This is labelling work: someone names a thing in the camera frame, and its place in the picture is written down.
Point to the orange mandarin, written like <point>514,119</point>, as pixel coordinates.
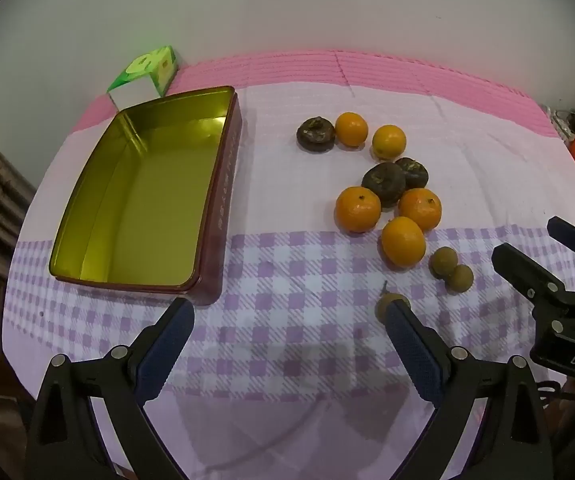
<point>351,129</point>
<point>358,209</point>
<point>420,208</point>
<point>403,241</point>
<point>389,141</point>

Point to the green white tissue box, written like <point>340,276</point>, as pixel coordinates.
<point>142,77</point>

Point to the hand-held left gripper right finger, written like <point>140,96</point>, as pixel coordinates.
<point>412,345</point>

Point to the pink purple checked tablecloth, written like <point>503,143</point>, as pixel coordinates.
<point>287,270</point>

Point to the maroon tin box gold inside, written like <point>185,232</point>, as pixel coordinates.
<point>147,195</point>

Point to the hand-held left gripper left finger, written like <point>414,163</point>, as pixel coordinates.
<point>167,345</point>

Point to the pile of small clutter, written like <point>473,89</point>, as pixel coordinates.
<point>572,120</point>

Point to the small tan longan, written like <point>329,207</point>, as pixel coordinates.
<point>383,307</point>
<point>443,261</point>
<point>459,278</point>

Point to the dark brown round fruit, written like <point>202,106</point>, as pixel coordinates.
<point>384,183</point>
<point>414,171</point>
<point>316,133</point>

